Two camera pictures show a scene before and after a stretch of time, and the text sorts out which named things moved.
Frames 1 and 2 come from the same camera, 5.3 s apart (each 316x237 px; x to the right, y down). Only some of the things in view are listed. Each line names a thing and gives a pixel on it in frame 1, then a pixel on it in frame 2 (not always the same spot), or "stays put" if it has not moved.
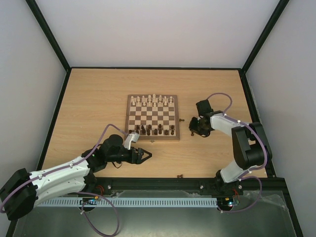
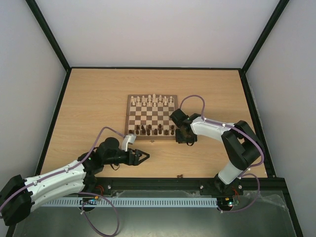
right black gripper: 196,126 → 181,136
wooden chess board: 153,117 stays put
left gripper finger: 140,152 stays put
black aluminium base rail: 272,186 stays put
